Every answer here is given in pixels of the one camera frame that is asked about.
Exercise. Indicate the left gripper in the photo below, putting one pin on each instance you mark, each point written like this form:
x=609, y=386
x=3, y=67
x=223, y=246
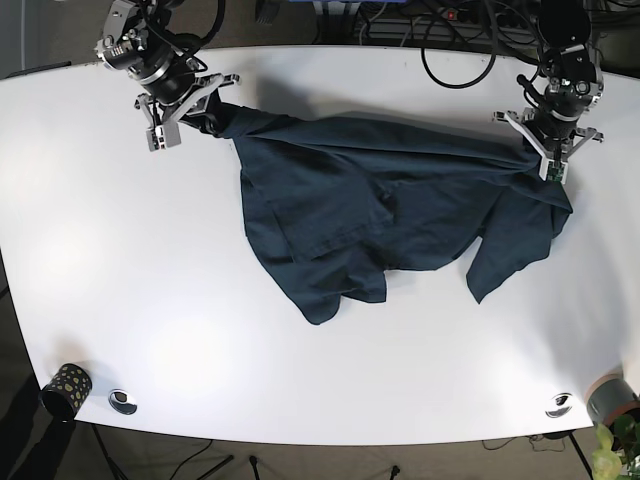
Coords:
x=554, y=136

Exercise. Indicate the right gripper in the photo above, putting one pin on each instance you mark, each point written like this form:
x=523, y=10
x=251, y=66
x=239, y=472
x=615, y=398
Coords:
x=216, y=116

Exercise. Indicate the navy blue T-shirt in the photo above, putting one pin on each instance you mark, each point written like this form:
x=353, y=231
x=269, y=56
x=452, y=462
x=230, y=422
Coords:
x=331, y=205

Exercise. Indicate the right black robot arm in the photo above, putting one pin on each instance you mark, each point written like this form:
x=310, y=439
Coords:
x=178, y=89

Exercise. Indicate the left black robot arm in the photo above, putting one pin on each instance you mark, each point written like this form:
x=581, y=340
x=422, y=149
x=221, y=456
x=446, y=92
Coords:
x=574, y=85

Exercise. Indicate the grey plant pot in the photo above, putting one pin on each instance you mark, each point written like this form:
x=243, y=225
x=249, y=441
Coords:
x=609, y=398

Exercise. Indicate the right metal table grommet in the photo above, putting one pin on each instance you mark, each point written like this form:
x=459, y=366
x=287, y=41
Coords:
x=559, y=405

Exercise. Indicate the metal table grommet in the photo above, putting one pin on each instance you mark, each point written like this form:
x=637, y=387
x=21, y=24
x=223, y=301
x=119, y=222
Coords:
x=122, y=402
x=559, y=405

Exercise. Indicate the left metal table grommet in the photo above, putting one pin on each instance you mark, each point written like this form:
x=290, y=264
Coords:
x=122, y=402

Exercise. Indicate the black floral cup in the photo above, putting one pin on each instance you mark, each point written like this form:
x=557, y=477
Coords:
x=66, y=392

